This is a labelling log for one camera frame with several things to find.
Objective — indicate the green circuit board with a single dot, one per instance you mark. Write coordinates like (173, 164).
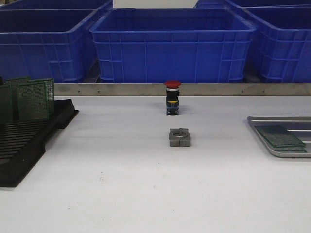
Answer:
(49, 84)
(296, 149)
(6, 109)
(17, 80)
(32, 101)
(279, 137)

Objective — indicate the black slotted board rack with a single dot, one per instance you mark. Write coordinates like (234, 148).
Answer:
(22, 144)

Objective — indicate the silver metal tray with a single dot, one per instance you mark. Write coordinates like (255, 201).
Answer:
(300, 126)

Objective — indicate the red emergency stop button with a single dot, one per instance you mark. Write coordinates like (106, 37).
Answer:
(172, 94)

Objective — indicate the grey metal clamp block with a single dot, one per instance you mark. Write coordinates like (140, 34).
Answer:
(179, 137)

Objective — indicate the centre blue plastic crate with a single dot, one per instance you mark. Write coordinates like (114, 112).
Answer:
(190, 45)

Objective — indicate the blue plastic crate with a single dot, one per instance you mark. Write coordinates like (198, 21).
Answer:
(190, 45)
(47, 43)
(280, 50)

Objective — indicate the left blue plastic crate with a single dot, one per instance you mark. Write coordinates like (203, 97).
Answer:
(47, 43)

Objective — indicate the far right blue crate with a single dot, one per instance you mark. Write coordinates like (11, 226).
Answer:
(251, 3)

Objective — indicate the right blue plastic crate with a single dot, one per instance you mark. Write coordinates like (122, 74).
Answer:
(280, 50)

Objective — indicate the far left blue crate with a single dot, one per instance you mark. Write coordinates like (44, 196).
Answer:
(58, 4)

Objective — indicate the metal rail strip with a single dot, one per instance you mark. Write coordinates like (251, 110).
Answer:
(187, 89)

